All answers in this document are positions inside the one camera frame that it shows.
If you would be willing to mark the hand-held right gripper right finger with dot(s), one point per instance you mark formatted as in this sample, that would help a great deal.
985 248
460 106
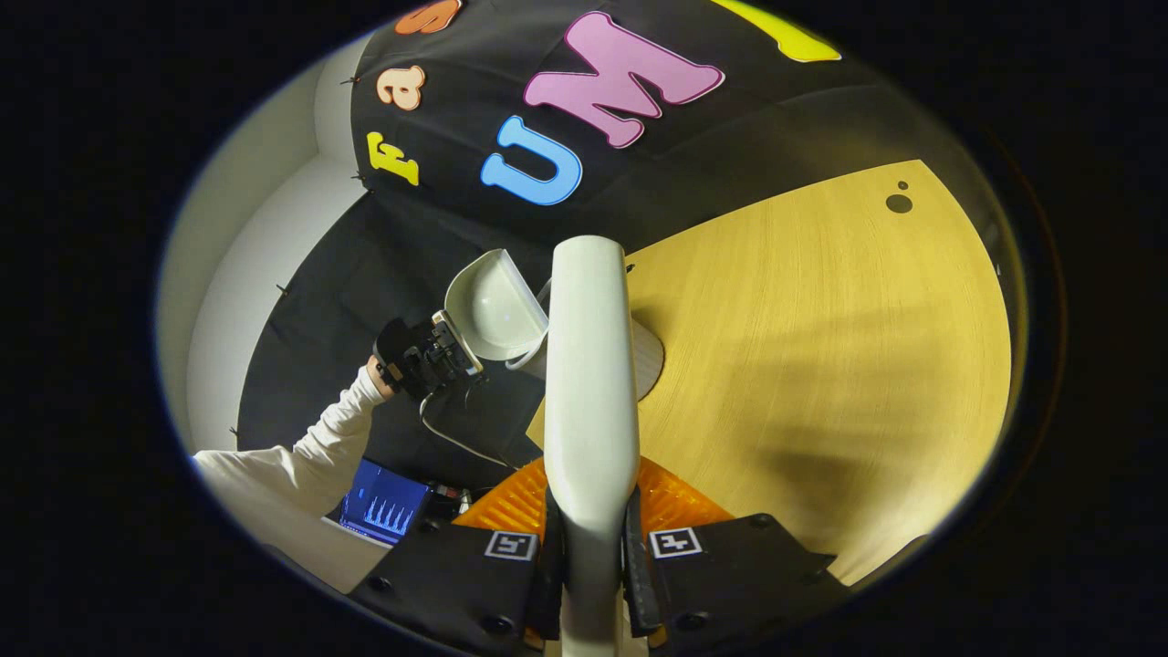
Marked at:
739 566

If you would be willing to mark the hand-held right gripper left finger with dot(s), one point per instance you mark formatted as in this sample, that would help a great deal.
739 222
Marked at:
438 575

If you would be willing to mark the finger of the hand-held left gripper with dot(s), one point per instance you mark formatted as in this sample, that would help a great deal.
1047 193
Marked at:
456 351

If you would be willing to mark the white dustpan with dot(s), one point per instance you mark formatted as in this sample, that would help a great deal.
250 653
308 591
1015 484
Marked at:
497 306

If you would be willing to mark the small white broom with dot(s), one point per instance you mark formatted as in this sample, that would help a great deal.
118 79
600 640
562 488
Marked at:
591 383

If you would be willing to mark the white garbage bin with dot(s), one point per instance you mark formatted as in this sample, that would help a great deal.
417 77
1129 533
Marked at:
646 360

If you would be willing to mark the laptop with blue screen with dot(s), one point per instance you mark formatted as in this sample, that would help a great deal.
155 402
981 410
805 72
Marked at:
383 506

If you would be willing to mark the black backdrop cloth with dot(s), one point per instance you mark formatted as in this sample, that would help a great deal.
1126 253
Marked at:
411 255

